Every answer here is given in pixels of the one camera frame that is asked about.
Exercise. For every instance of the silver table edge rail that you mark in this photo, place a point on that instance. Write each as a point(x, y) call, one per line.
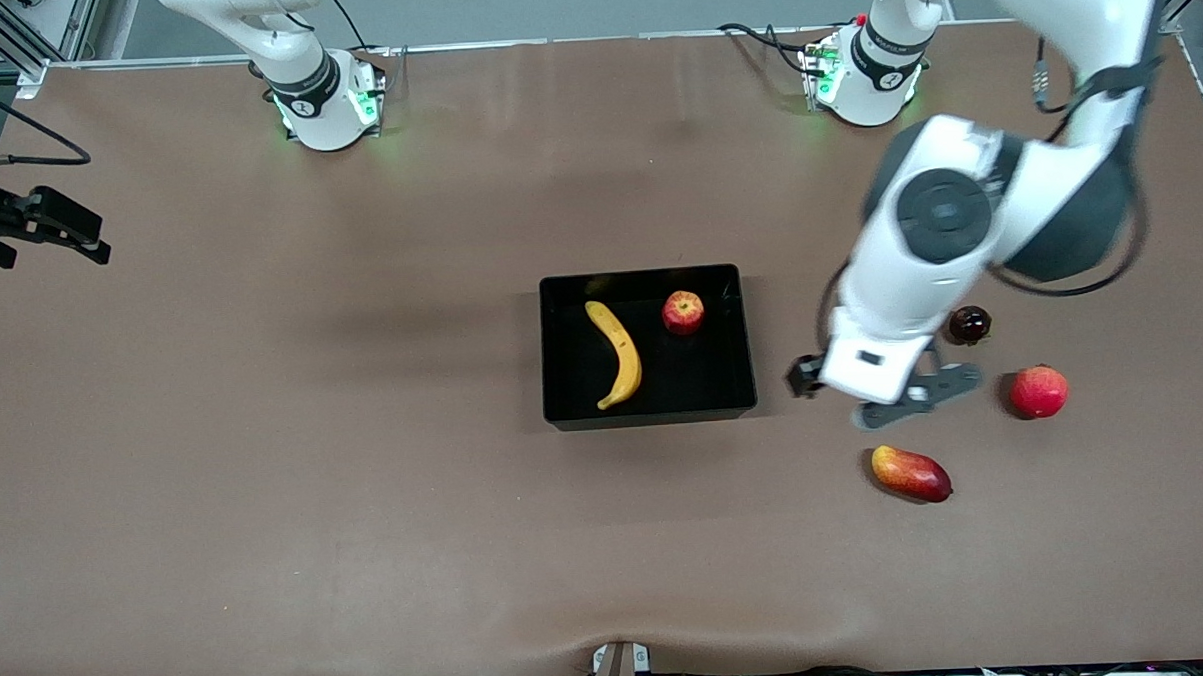
point(601, 40)

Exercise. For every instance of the dark red plum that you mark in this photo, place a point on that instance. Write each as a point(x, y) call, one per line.
point(971, 325)

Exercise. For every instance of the yellow banana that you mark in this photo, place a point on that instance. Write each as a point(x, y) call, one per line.
point(622, 352)

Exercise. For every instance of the black plastic box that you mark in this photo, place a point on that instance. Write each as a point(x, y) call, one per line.
point(703, 374)

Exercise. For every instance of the red yellow mango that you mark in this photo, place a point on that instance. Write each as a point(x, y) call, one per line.
point(911, 472)

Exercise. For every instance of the metal table edge bracket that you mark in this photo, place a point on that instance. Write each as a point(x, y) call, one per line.
point(618, 673)

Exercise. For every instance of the small red yellow apple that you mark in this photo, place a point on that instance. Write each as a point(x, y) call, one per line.
point(683, 313)

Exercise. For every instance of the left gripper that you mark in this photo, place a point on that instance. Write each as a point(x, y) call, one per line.
point(803, 376)

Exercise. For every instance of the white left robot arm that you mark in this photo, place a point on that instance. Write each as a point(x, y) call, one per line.
point(1036, 183)

